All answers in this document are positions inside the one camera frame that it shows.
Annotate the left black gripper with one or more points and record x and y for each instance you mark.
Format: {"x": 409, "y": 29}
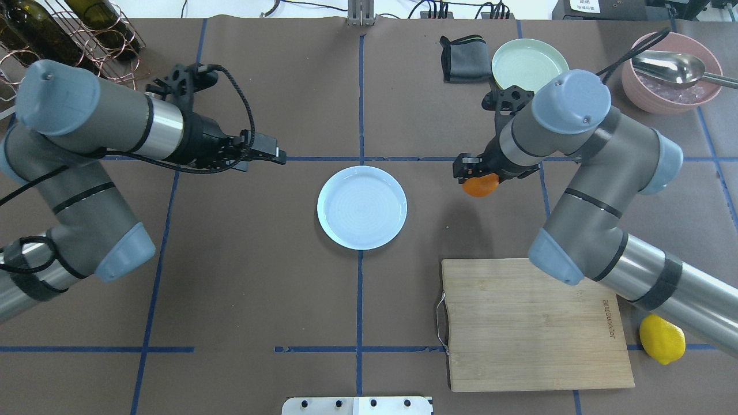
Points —
{"x": 205, "y": 140}

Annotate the dark green wine bottle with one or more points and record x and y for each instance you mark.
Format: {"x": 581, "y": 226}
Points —
{"x": 34, "y": 23}

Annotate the folded dark grey cloth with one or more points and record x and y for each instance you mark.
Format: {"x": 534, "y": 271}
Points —
{"x": 465, "y": 60}

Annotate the aluminium frame post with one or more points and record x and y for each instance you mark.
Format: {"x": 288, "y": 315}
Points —
{"x": 361, "y": 13}

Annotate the yellow lemon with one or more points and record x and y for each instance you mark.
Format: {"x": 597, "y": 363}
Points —
{"x": 662, "y": 340}

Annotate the light green plate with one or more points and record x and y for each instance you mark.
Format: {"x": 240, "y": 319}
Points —
{"x": 529, "y": 64}

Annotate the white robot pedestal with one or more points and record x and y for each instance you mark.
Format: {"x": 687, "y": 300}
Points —
{"x": 359, "y": 405}

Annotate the orange mandarin fruit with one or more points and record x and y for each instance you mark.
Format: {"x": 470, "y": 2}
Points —
{"x": 479, "y": 187}

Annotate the light blue plate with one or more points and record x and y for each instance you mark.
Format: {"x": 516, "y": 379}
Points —
{"x": 362, "y": 207}

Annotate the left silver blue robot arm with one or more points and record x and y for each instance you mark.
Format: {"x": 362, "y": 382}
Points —
{"x": 67, "y": 120}

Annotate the bamboo cutting board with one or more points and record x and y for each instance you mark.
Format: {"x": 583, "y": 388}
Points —
{"x": 512, "y": 328}

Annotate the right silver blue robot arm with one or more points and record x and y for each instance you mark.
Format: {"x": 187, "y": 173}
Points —
{"x": 618, "y": 159}

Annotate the copper wire bottle rack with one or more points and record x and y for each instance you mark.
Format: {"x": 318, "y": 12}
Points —
{"x": 17, "y": 56}

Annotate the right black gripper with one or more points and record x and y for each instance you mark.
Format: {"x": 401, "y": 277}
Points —
{"x": 468, "y": 166}

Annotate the metal scoop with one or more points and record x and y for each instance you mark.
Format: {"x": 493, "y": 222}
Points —
{"x": 677, "y": 68}

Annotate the pink bowl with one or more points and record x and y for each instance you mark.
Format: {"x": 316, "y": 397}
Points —
{"x": 662, "y": 98}

